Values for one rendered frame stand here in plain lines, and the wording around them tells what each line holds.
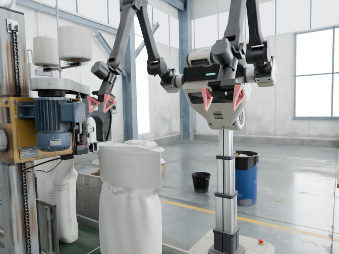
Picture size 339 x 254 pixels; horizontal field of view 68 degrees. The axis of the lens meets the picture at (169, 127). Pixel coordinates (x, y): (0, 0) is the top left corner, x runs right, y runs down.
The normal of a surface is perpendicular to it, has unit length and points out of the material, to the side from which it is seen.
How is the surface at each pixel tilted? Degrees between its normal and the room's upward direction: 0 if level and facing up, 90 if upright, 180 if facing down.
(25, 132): 90
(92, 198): 90
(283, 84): 90
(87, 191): 90
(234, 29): 69
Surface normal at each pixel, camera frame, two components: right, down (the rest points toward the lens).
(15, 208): 0.83, 0.02
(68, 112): -0.17, 0.07
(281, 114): -0.56, 0.07
